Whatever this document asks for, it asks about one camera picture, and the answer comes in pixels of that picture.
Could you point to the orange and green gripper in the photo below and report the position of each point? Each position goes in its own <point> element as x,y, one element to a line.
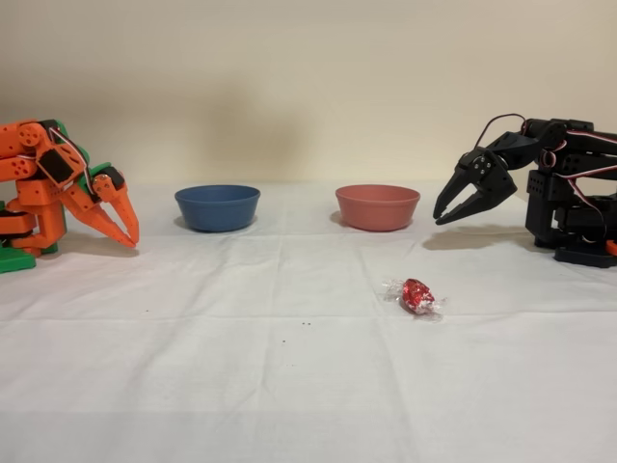
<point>107,196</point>

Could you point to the white tablecloth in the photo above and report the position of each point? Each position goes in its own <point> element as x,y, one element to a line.
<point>241,386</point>

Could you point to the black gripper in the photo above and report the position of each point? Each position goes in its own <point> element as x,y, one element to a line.
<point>477,177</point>

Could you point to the blue bowl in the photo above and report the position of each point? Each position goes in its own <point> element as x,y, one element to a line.
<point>217,207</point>

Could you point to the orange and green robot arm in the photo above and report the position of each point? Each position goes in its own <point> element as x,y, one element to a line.
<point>29,193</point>

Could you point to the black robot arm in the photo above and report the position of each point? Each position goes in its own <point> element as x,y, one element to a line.
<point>569,202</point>

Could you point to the red bowl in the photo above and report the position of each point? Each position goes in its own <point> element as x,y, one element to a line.
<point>377,207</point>

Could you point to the red candy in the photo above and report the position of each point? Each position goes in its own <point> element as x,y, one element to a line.
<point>417,296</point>

